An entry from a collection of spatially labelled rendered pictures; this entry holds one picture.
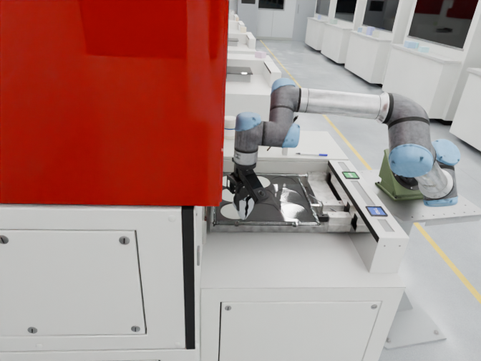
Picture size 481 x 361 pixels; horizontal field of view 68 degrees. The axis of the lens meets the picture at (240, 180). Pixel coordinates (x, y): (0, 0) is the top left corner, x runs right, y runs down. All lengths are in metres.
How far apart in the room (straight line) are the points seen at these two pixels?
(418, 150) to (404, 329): 1.34
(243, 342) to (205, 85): 0.90
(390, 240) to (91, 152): 0.87
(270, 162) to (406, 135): 0.62
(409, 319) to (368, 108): 1.46
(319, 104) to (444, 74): 4.79
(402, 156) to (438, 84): 4.76
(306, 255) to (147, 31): 0.89
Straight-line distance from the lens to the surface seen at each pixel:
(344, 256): 1.27
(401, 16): 7.75
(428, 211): 1.68
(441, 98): 5.95
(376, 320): 1.31
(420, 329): 2.32
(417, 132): 1.15
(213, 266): 1.15
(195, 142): 0.62
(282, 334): 1.26
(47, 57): 0.63
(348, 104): 1.15
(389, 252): 1.20
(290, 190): 1.43
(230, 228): 1.28
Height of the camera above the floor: 1.59
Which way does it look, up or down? 28 degrees down
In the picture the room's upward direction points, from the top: 3 degrees clockwise
